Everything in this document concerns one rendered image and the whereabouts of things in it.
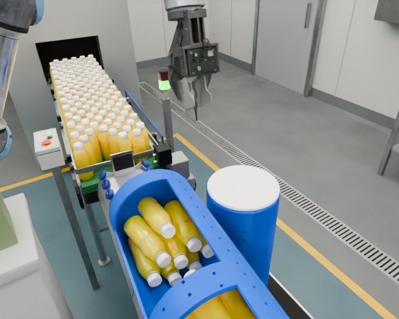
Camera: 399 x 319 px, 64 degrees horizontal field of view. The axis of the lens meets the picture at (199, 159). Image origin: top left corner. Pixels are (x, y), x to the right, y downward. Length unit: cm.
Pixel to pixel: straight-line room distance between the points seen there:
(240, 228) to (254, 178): 22
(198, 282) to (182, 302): 5
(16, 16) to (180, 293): 75
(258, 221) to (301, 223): 147
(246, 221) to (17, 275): 72
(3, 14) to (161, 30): 525
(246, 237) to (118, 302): 118
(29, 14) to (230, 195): 83
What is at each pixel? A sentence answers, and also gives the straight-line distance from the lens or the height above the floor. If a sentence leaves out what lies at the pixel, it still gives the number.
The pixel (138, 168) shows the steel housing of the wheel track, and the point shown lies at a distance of 156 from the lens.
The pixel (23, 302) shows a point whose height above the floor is 100.
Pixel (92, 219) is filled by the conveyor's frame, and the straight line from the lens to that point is 212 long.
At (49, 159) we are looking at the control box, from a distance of 155.
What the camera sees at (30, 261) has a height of 115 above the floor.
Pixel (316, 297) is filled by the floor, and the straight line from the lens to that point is 224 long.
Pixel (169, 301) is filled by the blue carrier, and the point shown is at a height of 120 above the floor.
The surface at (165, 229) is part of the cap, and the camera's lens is 90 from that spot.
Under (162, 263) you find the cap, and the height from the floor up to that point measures 109.
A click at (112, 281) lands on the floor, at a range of 231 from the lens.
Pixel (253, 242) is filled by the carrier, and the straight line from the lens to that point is 126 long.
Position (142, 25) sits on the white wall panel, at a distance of 596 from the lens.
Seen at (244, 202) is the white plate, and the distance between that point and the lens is 117.
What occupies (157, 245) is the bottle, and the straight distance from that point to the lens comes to 93.
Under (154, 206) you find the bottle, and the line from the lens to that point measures 98.
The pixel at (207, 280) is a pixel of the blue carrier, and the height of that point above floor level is 123.
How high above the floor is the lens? 180
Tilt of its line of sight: 34 degrees down
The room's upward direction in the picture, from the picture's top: 2 degrees counter-clockwise
